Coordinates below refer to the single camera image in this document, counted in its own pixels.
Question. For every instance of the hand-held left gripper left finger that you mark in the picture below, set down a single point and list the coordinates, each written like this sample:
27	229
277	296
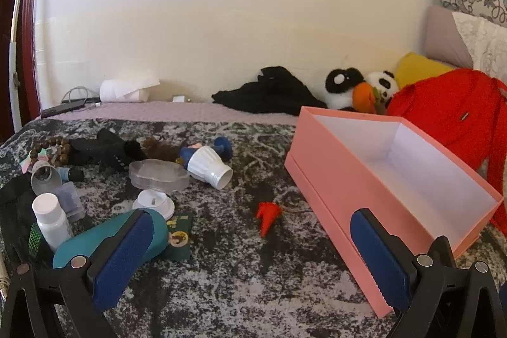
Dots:
119	262

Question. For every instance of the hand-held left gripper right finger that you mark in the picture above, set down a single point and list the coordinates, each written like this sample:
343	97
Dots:
380	258

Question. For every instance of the teal glasses case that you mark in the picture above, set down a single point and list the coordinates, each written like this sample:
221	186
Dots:
103	235

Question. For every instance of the pink cardboard box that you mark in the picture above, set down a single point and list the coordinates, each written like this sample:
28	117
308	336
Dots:
336	179

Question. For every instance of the grey ribbed cup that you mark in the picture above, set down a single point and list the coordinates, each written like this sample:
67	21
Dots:
45	179

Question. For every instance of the black knit glove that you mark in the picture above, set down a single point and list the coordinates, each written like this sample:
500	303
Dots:
107	152

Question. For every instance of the white ribbed cup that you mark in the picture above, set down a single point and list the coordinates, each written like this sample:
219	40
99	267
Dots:
206	163

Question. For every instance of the dark green booklet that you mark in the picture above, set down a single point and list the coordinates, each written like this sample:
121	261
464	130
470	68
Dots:
180	243

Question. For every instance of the small blue plastic case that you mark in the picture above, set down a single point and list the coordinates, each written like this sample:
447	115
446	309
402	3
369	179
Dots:
71	201

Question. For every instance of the white plastic bottle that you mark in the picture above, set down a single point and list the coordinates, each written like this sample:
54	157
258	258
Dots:
51	223

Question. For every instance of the blue bottle with black cap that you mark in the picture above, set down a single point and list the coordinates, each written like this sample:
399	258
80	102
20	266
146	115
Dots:
73	175

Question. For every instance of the grey patterned blanket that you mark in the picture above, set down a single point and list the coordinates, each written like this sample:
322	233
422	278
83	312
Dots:
237	274

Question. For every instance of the small red toy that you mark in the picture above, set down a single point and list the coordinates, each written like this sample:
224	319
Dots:
267	215

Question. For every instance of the doll with brown hair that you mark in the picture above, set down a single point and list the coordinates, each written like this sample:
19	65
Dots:
164	150

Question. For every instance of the pastel rainbow pouch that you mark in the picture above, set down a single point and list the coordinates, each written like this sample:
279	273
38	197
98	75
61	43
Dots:
33	161

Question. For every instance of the purple bed sheet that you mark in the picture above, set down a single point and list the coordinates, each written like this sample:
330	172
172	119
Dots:
178	112

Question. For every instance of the orange plush carrot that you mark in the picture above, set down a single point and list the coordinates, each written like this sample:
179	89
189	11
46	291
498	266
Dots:
362	96

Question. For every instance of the white tissue roll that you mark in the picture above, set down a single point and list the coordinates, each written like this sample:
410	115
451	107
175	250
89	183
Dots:
119	89

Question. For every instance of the white charger plug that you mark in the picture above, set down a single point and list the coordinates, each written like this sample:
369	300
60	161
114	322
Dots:
181	99

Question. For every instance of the panda plush toy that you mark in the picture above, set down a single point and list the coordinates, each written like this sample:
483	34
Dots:
380	82

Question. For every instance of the yellow pillow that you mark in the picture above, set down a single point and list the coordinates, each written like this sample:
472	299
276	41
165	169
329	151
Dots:
420	66

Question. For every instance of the black cloth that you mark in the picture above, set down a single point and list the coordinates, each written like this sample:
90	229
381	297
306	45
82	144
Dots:
273	92

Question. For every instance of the grey pillow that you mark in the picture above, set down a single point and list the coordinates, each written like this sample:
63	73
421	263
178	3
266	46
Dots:
441	37

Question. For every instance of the white lace pillow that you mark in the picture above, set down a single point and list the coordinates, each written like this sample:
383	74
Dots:
483	41

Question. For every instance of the metal pole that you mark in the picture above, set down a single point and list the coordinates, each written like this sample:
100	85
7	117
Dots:
16	45

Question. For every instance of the dark red door frame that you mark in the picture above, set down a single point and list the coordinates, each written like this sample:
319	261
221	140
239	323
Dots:
31	45

